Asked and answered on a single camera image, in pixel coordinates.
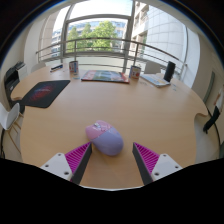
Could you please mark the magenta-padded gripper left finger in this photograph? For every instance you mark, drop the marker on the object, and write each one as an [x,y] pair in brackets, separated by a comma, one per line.
[77,159]

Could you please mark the white chair with wooden legs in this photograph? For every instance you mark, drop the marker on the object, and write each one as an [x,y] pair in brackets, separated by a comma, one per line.
[8,117]

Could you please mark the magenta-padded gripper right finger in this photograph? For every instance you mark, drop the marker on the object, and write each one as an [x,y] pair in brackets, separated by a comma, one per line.
[147,159]

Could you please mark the black mouse pad, red-blue print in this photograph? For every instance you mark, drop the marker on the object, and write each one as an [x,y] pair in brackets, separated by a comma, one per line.
[45,92]

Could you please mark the black cylindrical speaker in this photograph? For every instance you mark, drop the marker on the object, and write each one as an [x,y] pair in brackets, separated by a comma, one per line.
[169,71]

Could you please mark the light illustrated booklet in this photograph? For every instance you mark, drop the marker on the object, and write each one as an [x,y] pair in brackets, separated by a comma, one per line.
[155,80]

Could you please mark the red magazine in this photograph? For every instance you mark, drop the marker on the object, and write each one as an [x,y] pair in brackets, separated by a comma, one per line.
[105,76]

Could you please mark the metal balcony railing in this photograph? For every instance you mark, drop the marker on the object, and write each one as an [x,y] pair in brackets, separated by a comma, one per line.
[100,39]

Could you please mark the pink and lilac computer mouse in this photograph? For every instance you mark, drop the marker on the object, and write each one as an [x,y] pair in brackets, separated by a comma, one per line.
[106,138]

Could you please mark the dark blue stapler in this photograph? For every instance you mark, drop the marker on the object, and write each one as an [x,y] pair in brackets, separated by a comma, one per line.
[56,68]

